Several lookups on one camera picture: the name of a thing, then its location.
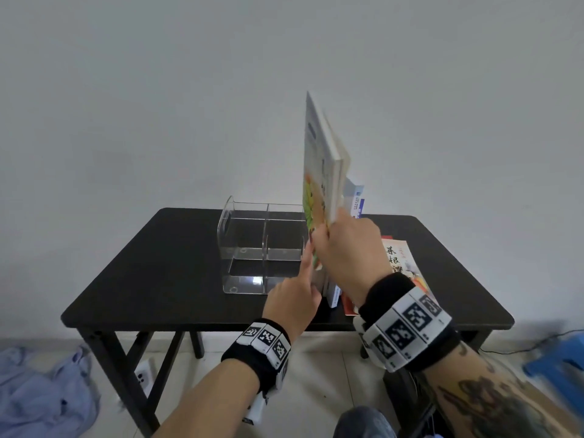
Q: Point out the white cartoon cover book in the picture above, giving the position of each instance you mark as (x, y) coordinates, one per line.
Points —
(319, 168)

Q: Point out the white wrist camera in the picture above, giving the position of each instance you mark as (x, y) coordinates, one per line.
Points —
(255, 412)

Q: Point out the black table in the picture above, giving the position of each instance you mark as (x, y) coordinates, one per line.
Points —
(159, 278)

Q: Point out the clear acrylic book organizer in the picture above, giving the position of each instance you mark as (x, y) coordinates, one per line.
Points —
(242, 287)

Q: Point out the person's leg in jeans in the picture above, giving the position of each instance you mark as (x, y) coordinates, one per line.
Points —
(365, 426)

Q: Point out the person's left hand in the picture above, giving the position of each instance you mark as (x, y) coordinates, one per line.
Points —
(292, 305)

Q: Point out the person's right forearm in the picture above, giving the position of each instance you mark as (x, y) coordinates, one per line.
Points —
(483, 396)

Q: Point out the person's right hand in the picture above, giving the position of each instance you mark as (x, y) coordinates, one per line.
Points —
(356, 260)

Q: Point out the blue cloth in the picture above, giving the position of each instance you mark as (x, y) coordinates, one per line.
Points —
(45, 396)

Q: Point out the person's left forearm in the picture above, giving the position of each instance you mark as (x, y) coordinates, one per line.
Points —
(210, 401)

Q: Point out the white power socket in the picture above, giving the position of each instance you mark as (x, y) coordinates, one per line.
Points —
(145, 376)

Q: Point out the black marker wristband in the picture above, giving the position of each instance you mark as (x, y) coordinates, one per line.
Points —
(255, 360)
(401, 323)

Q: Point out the blue plastic stool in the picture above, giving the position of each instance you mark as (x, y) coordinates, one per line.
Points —
(561, 360)

